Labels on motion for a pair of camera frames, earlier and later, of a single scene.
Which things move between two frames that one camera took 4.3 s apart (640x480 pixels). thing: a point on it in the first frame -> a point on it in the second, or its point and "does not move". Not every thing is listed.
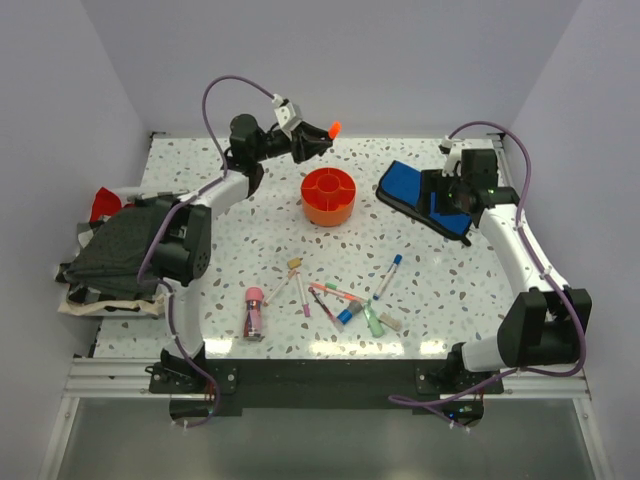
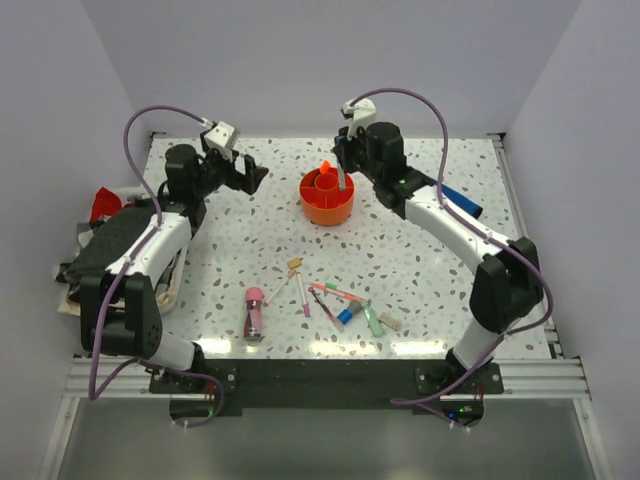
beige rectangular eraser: [390, 321] does not move
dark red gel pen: [326, 309] does not move
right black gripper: [432, 181] -> [345, 146]
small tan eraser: [293, 263] does not move
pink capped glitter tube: [253, 321] does not move
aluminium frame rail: [113, 378] does not move
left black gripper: [308, 142] -> [252, 174]
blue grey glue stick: [346, 315] does not move
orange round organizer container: [328, 196] does not move
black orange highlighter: [334, 129] -> [325, 166]
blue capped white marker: [397, 260] -> [334, 162]
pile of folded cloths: [102, 273] does not move
